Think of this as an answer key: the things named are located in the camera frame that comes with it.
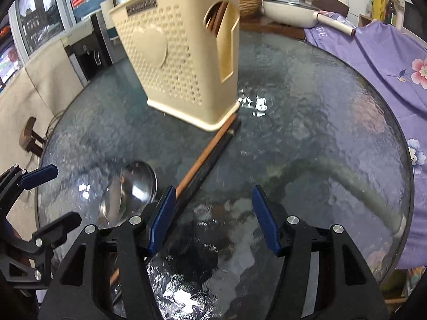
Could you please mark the wooden stool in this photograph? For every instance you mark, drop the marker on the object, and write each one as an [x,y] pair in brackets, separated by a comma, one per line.
[29,140]

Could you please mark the beige plastic utensil holder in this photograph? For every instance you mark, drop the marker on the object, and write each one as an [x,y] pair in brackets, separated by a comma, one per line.
[185,70]

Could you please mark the water dispenser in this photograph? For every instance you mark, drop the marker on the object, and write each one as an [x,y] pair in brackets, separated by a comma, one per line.
[86,47]

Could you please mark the wooden basin sink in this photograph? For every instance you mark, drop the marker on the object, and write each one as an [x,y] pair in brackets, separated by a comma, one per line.
[249,8]

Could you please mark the white frying pan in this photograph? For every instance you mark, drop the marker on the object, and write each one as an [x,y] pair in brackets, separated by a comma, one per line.
[302,16]

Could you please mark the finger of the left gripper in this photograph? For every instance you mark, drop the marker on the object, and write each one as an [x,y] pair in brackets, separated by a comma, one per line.
[16,180]
[54,234]

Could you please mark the wooden counter shelf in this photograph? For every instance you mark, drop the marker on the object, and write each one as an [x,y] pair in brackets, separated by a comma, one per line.
[262,24]

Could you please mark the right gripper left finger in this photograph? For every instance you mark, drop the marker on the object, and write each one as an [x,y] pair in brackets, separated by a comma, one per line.
[81,287]

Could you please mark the steel spoon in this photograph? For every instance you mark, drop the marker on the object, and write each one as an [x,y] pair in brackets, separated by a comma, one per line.
[127,194]

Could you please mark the brown wooden chopstick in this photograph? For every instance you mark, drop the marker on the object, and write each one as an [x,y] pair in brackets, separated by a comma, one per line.
[215,17]
[154,221]

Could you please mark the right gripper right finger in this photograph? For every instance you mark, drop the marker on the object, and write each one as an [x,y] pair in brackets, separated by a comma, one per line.
[346,287]

